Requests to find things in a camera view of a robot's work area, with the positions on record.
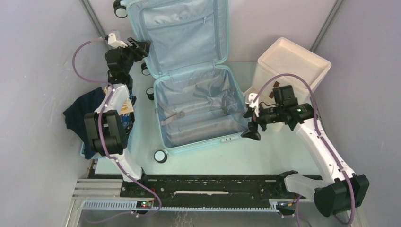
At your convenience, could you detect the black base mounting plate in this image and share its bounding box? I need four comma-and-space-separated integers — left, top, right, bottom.
120, 175, 296, 209

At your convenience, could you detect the light blue ribbed suitcase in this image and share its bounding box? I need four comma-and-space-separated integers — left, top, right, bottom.
120, 0, 248, 155

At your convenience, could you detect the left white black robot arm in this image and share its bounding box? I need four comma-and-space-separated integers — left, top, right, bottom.
84, 37, 151, 197

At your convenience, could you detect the dark navy garment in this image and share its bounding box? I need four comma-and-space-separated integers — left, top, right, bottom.
63, 87, 105, 159

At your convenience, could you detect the cream plastic drawer cabinet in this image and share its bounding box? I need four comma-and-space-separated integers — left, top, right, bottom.
245, 37, 331, 104

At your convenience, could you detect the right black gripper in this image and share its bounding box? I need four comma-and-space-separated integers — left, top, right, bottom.
241, 103, 283, 141

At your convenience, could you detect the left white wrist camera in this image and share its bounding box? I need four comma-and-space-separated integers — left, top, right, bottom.
105, 30, 128, 48

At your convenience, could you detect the aluminium frame rail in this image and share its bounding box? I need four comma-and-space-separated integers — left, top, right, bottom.
64, 178, 367, 227

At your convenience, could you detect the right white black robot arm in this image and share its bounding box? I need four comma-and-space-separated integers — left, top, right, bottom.
241, 85, 370, 217

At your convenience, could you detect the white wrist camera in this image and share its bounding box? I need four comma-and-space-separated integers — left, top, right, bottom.
105, 30, 128, 48
245, 93, 259, 117

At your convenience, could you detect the yellow white striped garment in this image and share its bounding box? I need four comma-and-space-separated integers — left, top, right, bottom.
119, 98, 134, 115

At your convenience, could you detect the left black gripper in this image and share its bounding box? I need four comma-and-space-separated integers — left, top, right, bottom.
115, 38, 152, 75

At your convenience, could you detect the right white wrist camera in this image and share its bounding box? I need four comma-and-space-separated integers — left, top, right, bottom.
245, 93, 259, 117

